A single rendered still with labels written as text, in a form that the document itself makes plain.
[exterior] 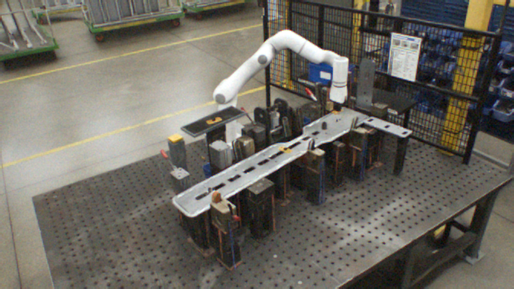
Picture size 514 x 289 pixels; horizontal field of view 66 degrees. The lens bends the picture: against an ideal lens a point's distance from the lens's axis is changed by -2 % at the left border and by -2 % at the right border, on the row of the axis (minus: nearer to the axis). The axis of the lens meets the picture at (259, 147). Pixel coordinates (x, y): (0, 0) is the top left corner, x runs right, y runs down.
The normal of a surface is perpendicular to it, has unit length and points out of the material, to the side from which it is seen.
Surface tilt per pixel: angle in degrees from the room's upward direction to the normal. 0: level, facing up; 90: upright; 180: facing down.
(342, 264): 0
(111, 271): 0
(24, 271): 0
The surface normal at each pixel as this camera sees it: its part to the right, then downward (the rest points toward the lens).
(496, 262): -0.04, -0.85
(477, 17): -0.72, 0.35
